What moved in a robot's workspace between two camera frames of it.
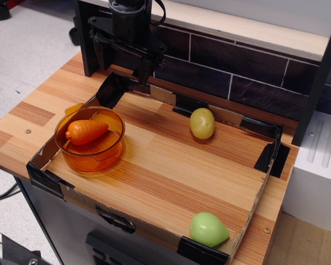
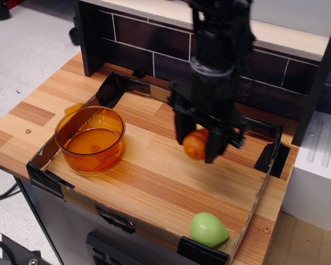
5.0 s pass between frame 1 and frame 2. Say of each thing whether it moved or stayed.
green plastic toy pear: stayed
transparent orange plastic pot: stayed
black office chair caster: stayed
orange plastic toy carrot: moved
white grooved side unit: stayed
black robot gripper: moved
